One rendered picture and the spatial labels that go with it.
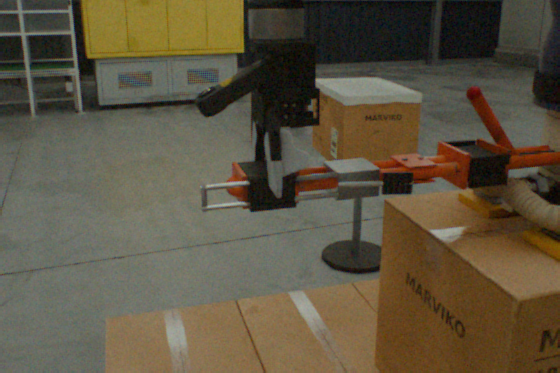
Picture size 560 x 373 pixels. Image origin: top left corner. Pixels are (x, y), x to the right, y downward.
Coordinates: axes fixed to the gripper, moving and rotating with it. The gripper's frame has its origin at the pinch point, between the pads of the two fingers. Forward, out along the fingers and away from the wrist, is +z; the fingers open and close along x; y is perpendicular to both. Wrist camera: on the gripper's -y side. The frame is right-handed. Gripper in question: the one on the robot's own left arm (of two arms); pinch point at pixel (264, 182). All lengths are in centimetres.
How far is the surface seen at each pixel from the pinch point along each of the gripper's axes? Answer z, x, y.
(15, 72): 53, 703, -152
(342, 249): 116, 205, 99
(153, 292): 118, 190, -13
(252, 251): 119, 223, 48
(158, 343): 65, 62, -16
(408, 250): 19.6, 9.7, 29.9
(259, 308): 65, 72, 16
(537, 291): 13.7, -18.8, 33.8
